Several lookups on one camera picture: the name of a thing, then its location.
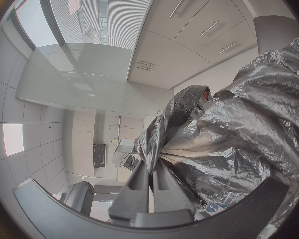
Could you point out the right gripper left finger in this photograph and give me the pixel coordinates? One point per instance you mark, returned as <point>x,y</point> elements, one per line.
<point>135,190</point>

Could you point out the beige cabinet with drawers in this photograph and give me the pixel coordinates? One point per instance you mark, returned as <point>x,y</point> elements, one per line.
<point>189,33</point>

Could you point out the black plastic bag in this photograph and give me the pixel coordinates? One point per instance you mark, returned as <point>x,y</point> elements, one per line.
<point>239,133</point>

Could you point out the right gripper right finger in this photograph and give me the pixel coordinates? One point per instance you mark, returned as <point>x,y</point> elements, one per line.
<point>165,190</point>

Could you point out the window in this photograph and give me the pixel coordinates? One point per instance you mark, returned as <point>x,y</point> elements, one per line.
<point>102,14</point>

